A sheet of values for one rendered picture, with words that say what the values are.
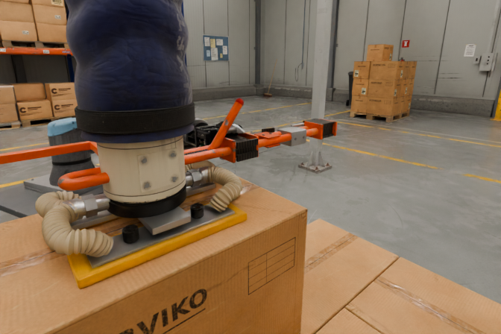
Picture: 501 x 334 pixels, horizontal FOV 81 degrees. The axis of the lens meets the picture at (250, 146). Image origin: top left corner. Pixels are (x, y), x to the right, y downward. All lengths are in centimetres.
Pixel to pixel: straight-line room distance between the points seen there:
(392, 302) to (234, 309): 62
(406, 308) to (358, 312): 16
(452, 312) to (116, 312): 99
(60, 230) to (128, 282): 14
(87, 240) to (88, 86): 26
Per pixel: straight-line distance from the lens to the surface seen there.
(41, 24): 793
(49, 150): 89
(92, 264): 58
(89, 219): 68
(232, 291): 68
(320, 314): 107
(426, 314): 118
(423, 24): 1011
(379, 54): 816
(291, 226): 73
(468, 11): 988
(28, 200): 154
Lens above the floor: 129
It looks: 16 degrees down
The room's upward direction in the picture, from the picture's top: straight up
